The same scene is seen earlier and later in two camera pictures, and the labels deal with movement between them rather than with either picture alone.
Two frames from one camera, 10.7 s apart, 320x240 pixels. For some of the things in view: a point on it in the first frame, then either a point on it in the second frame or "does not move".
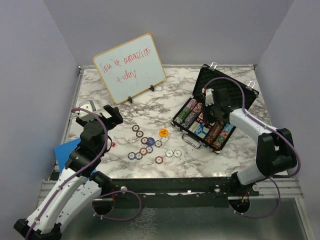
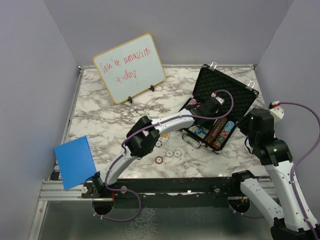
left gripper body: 83,122 -> 213,115
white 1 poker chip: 177,153 does not move
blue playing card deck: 199,129 does not move
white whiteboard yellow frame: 131,67 does not move
